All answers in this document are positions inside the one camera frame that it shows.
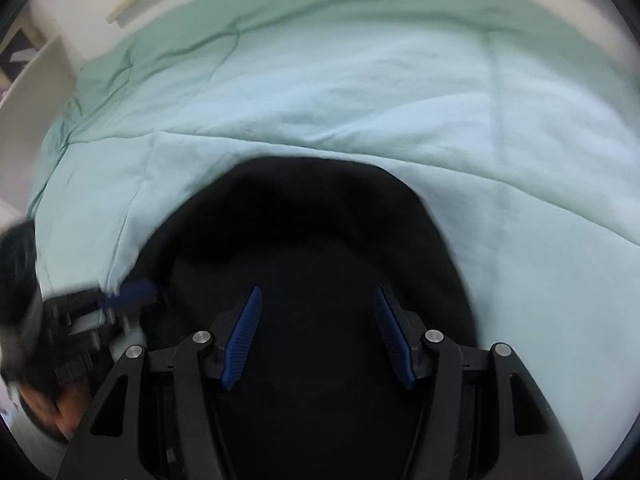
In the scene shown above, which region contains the person's left hand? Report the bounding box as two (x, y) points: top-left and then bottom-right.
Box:
(21, 386), (96, 442)

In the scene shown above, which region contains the black hooded jacket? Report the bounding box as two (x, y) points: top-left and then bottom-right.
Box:
(106, 156), (479, 480)

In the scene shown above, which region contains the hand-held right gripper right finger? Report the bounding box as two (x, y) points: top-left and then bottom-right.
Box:
(374, 285), (584, 480)

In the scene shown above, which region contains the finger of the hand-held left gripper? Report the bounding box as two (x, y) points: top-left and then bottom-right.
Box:
(101, 280), (160, 312)

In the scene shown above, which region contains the mint green quilt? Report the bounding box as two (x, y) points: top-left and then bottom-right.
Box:
(25, 0), (640, 480)

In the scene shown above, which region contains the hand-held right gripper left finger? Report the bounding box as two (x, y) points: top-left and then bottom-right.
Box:
(55, 285), (264, 480)

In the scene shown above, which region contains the white wall shelf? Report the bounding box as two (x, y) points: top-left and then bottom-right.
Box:
(0, 0), (81, 171)

